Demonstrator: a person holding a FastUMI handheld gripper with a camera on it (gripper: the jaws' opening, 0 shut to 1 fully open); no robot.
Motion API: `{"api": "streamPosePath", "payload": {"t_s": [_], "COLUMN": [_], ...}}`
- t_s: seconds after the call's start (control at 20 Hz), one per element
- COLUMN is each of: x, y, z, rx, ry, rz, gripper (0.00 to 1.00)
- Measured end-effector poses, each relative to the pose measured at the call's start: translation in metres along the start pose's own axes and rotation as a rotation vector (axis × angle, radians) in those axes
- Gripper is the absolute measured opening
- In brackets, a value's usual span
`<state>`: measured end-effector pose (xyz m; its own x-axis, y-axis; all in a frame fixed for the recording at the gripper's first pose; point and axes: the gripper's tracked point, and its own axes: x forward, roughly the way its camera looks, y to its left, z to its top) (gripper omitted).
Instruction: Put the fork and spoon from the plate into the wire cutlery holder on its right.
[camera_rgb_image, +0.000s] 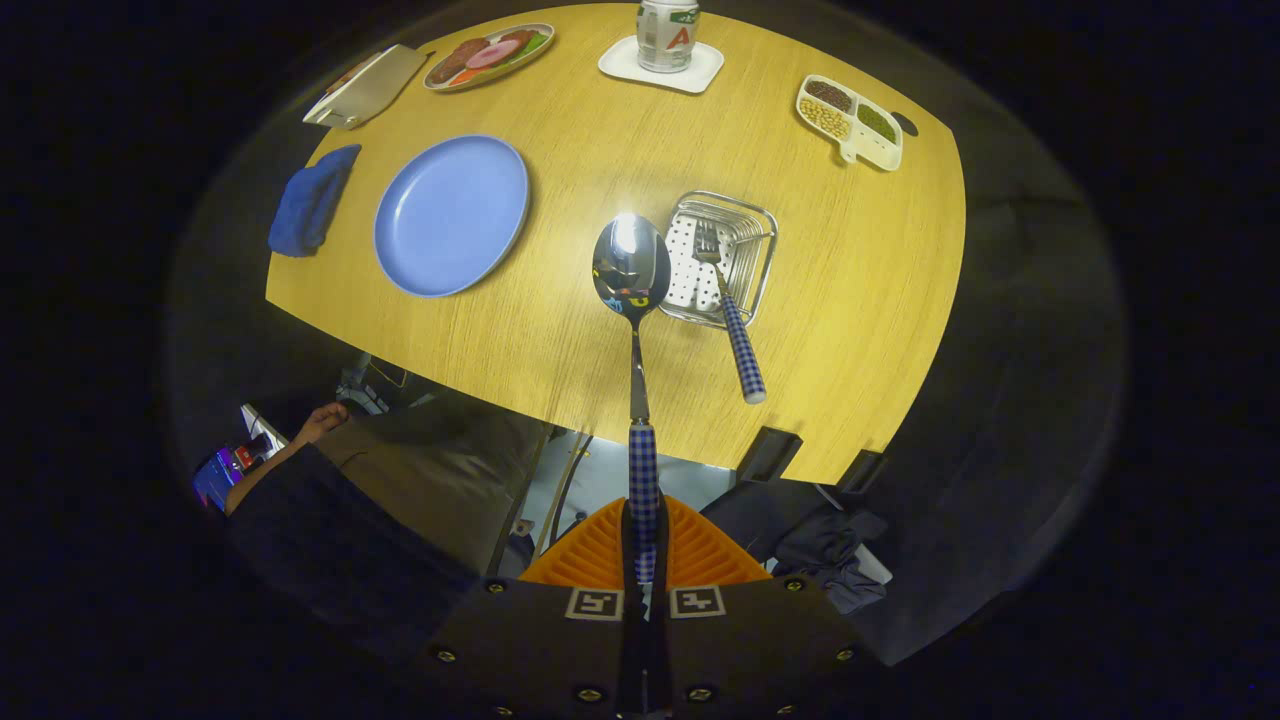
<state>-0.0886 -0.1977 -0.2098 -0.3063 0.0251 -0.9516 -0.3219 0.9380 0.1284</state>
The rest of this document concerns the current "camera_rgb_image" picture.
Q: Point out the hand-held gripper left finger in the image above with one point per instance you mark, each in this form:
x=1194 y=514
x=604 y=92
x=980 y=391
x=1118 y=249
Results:
x=540 y=650

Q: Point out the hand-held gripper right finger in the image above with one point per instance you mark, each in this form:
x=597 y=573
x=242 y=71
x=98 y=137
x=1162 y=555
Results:
x=750 y=650

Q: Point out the dark bundled cloth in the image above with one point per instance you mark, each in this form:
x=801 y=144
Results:
x=830 y=560

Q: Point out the person's trouser leg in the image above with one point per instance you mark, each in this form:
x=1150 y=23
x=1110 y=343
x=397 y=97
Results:
x=440 y=480

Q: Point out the purple lit device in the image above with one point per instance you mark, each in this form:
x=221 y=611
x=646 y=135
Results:
x=225 y=470

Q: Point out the blue round plate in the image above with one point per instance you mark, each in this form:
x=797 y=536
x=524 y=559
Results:
x=450 y=215

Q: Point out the blue folded cloth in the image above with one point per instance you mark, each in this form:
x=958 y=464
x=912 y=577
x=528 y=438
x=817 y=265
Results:
x=312 y=200

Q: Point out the white divided bean dish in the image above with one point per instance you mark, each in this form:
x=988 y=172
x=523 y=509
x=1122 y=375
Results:
x=860 y=145

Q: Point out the black table grommet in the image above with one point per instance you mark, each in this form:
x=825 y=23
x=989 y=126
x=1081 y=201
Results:
x=904 y=124

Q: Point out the oval plate with food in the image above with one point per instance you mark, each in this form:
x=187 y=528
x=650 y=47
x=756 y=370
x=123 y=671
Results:
x=440 y=82

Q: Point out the orange tomato slice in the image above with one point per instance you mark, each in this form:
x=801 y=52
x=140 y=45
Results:
x=466 y=77

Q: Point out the white square coaster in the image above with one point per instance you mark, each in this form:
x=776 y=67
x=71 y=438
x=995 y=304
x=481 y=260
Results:
x=620 y=68

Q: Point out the white toaster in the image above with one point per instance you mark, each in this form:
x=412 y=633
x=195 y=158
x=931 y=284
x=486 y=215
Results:
x=365 y=88

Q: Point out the brown meat patty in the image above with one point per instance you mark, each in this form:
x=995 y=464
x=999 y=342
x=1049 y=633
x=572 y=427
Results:
x=455 y=60

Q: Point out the pink ham slice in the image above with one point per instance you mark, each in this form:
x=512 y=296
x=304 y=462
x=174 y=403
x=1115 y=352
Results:
x=493 y=54

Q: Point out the green lettuce leaf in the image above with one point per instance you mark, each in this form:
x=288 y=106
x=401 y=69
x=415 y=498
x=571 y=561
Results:
x=535 y=43

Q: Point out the white drink bottle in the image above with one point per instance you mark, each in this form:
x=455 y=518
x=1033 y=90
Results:
x=667 y=35

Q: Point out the black table bracket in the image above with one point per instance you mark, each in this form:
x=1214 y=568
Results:
x=862 y=472
x=768 y=455

